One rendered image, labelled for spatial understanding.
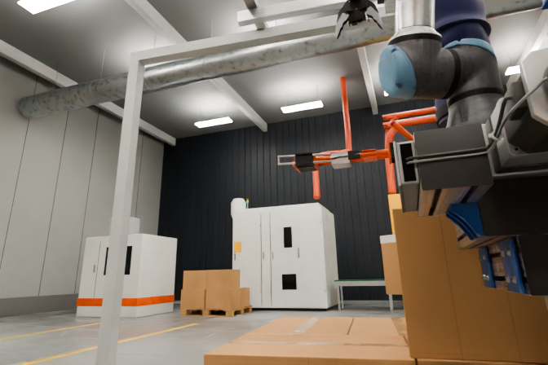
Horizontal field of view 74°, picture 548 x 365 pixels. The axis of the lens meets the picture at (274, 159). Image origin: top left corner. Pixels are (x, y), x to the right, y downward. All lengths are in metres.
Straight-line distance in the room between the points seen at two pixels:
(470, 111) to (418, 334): 0.61
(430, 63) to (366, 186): 11.40
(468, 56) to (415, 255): 0.55
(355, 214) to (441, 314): 11.02
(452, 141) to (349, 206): 11.60
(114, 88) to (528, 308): 8.72
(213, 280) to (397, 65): 7.49
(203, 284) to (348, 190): 6.03
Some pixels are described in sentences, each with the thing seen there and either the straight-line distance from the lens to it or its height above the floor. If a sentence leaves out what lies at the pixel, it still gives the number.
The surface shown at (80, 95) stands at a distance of 9.83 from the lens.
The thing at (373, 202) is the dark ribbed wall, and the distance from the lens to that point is 12.08.
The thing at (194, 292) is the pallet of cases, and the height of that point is 0.47.
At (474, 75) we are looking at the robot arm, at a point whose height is 1.17.
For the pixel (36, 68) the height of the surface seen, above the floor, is 5.96.
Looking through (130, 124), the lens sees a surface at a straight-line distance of 4.17.
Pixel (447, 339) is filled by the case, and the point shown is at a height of 0.59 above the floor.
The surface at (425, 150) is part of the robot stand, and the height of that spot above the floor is 0.93.
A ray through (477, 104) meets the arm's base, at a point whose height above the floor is 1.10.
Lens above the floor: 0.76
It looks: 18 degrees up
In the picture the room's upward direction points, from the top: 1 degrees counter-clockwise
